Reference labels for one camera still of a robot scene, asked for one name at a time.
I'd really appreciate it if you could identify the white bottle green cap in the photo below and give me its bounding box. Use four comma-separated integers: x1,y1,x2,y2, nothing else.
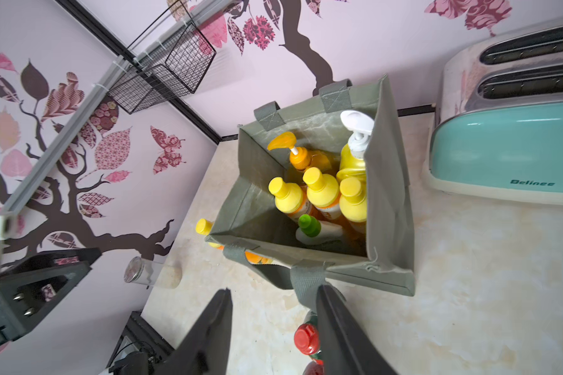
296,214,345,245

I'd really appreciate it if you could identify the orange bottle yellow cap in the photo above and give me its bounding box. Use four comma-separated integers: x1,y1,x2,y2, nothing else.
195,218,274,265
339,177,368,235
268,177,323,223
303,167,342,221

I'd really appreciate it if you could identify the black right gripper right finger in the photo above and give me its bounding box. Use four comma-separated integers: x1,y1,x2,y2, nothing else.
316,285,396,375

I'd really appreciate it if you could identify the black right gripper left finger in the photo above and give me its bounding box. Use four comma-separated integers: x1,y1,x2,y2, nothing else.
166,289,233,374

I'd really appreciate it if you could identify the large yellow dish soap bottle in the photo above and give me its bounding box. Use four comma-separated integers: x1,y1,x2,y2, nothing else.
336,110,375,184

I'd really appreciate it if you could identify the mint green toaster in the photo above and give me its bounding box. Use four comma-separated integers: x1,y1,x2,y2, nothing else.
422,17,563,206

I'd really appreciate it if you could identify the dark green bottle red cap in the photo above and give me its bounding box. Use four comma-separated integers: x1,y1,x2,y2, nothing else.
293,311,323,365

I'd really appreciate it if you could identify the clear glass jar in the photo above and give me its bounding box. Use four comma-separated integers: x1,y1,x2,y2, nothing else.
124,256,182,289

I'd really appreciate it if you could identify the black wire basket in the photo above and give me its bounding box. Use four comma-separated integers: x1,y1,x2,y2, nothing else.
109,1,216,114

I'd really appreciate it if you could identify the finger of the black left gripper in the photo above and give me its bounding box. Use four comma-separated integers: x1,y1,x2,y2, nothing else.
0,248,102,348

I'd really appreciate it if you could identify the orange pump soap bottle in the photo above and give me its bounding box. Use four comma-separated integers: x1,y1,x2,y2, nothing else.
267,132,333,173

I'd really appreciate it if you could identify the grey-green shopping bag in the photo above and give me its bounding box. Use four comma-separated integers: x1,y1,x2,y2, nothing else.
197,77,415,309

